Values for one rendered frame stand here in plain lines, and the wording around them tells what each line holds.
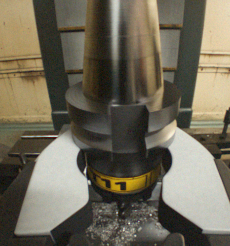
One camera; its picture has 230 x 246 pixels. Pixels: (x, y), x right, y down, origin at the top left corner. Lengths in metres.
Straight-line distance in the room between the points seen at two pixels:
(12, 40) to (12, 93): 0.36
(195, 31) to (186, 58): 0.11
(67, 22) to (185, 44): 0.48
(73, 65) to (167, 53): 0.38
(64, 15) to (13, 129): 0.98
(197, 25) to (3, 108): 1.33
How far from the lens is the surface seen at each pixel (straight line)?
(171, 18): 0.79
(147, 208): 0.44
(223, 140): 0.58
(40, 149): 0.64
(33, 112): 1.44
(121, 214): 0.17
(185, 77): 0.89
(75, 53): 0.80
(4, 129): 1.57
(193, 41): 0.87
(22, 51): 1.32
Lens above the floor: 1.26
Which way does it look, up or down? 29 degrees down
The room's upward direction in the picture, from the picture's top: 2 degrees counter-clockwise
